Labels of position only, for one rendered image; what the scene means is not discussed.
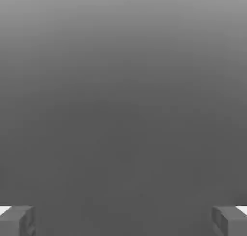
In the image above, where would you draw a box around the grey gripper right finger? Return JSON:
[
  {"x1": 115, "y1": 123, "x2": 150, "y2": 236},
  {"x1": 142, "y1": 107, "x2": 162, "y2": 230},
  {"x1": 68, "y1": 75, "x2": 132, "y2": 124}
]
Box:
[{"x1": 211, "y1": 205, "x2": 247, "y2": 236}]

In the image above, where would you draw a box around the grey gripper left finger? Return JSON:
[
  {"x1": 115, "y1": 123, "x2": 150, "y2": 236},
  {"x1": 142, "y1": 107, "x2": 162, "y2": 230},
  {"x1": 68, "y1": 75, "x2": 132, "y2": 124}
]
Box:
[{"x1": 0, "y1": 205, "x2": 36, "y2": 236}]

